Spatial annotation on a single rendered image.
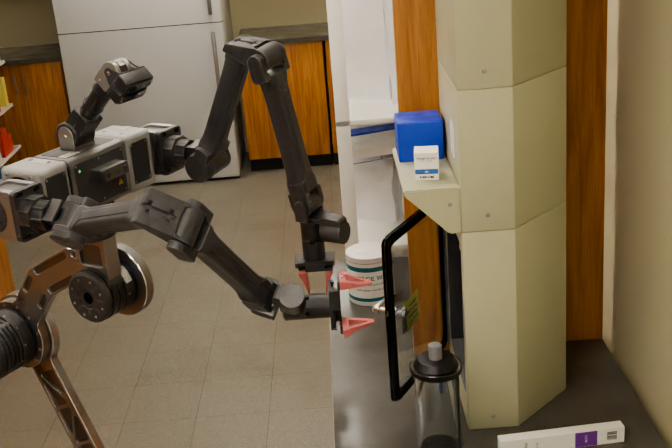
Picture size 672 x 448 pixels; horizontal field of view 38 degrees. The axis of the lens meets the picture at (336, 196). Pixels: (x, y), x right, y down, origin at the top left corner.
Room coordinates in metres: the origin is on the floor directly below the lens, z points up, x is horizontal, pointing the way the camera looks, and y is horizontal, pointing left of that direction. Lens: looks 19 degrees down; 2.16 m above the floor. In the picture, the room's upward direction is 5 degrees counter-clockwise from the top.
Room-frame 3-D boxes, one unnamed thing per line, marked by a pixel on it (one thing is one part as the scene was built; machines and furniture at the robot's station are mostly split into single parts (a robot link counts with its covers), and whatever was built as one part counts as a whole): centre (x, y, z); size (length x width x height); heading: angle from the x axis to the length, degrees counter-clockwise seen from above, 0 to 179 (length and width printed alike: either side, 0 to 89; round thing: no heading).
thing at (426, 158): (1.96, -0.20, 1.54); 0.05 x 0.05 x 0.06; 82
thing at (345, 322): (2.03, -0.02, 1.16); 0.09 x 0.07 x 0.07; 90
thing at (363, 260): (2.60, -0.08, 1.02); 0.13 x 0.13 x 0.15
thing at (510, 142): (2.03, -0.38, 1.33); 0.32 x 0.25 x 0.77; 0
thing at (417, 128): (2.12, -0.20, 1.56); 0.10 x 0.10 x 0.09; 0
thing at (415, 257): (2.05, -0.17, 1.19); 0.30 x 0.01 x 0.40; 149
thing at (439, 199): (2.03, -0.20, 1.46); 0.32 x 0.12 x 0.10; 0
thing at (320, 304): (2.03, 0.05, 1.20); 0.07 x 0.07 x 0.10; 0
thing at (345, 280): (2.03, -0.02, 1.23); 0.09 x 0.07 x 0.07; 90
